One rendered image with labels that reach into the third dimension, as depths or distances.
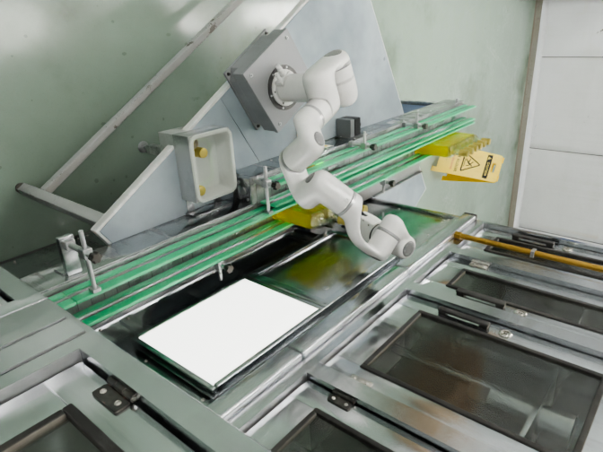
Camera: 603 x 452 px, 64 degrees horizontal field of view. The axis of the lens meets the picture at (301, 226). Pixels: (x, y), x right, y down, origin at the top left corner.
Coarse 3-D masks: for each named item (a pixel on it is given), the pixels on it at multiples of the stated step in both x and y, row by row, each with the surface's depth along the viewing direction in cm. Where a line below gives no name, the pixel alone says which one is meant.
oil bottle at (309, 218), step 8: (288, 208) 175; (296, 208) 174; (272, 216) 181; (280, 216) 178; (288, 216) 175; (296, 216) 172; (304, 216) 170; (312, 216) 168; (320, 216) 169; (296, 224) 174; (304, 224) 171; (312, 224) 169
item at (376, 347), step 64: (256, 256) 183; (448, 256) 177; (512, 256) 174; (576, 256) 172; (128, 320) 145; (320, 320) 137; (384, 320) 142; (448, 320) 140; (512, 320) 136; (576, 320) 138; (256, 384) 114; (320, 384) 118; (384, 384) 117; (448, 384) 117; (512, 384) 116; (576, 384) 114; (320, 448) 101; (384, 448) 99; (448, 448) 98; (512, 448) 98; (576, 448) 97
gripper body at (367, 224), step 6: (366, 216) 159; (372, 216) 159; (360, 222) 160; (366, 222) 157; (372, 222) 156; (378, 222) 156; (360, 228) 160; (366, 228) 158; (372, 228) 155; (366, 234) 158; (366, 240) 160
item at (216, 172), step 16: (224, 128) 160; (192, 144) 151; (208, 144) 165; (224, 144) 165; (192, 160) 152; (208, 160) 166; (224, 160) 167; (208, 176) 168; (224, 176) 170; (208, 192) 165; (224, 192) 166
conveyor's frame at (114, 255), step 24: (384, 120) 250; (408, 120) 247; (336, 144) 207; (192, 216) 164; (216, 216) 163; (120, 240) 148; (144, 240) 147; (168, 240) 147; (96, 264) 134; (120, 264) 136; (48, 288) 122
